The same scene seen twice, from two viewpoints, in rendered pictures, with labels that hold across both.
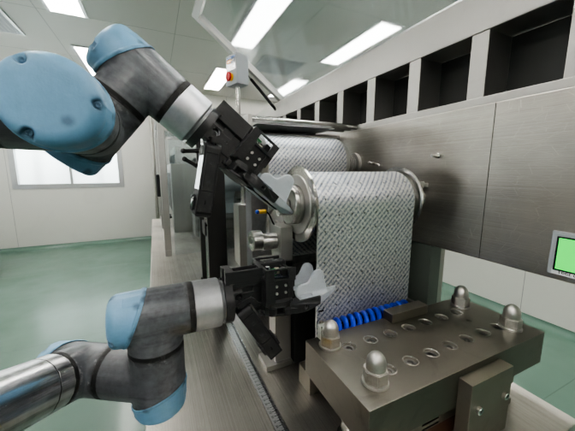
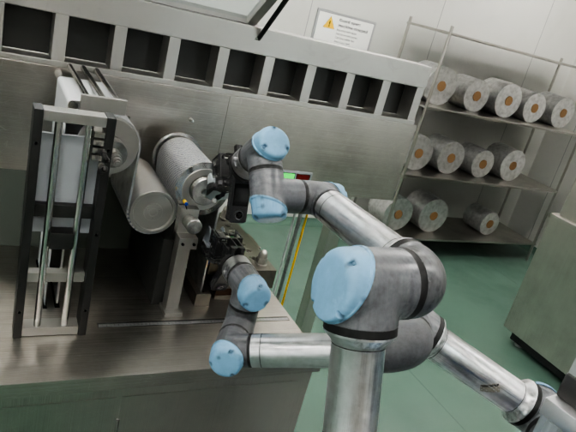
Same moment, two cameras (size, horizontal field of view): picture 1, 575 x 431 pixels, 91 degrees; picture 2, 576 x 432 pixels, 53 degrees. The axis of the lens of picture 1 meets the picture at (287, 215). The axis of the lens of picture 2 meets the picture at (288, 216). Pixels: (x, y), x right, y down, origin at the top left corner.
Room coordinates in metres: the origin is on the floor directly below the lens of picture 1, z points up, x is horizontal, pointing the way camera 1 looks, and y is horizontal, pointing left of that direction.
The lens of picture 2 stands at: (0.45, 1.43, 1.76)
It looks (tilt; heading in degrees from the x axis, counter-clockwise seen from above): 20 degrees down; 264
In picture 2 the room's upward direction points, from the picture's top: 15 degrees clockwise
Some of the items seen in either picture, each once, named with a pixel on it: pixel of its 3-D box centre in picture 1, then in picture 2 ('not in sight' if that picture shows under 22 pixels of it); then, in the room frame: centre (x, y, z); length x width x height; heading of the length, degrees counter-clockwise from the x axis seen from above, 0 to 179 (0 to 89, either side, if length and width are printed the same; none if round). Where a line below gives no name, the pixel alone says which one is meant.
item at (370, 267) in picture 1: (366, 272); (201, 218); (0.55, -0.16, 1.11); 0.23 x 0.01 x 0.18; 115
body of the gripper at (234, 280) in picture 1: (257, 289); (227, 253); (0.45, 0.05, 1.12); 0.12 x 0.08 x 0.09; 115
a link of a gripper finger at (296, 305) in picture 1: (295, 302); not in sight; (0.45, -0.01, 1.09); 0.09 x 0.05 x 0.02; 114
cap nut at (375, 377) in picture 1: (376, 367); (262, 256); (0.34, -0.12, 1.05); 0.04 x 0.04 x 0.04
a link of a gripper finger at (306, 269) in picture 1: (308, 278); (208, 236); (0.51, -0.04, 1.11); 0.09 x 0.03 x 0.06; 116
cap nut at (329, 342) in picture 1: (330, 333); not in sight; (0.43, -0.07, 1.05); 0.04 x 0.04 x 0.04
